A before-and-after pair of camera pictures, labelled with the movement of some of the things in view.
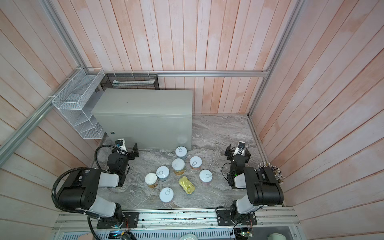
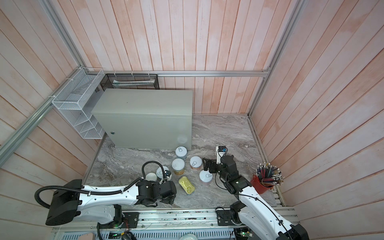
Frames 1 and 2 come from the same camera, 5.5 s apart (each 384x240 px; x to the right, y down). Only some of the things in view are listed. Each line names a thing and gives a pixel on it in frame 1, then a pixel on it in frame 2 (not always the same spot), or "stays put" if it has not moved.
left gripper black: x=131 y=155 to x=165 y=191
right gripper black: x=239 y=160 to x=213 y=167
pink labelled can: x=206 y=176 stays put
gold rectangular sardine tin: x=186 y=185 stays put
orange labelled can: x=195 y=162 stays put
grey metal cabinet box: x=154 y=119 stays put
